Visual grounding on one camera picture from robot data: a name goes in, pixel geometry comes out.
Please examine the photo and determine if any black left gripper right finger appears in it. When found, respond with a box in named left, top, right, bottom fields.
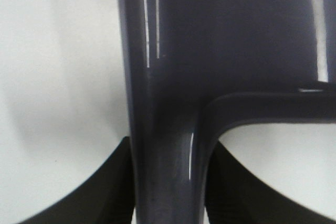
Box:
left=205, top=143, right=335, bottom=223

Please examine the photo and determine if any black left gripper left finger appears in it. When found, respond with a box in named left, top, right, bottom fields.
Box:
left=23, top=136, right=135, bottom=223

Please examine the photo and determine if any purple plastic dustpan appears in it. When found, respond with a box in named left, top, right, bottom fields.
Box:
left=119, top=0, right=335, bottom=223

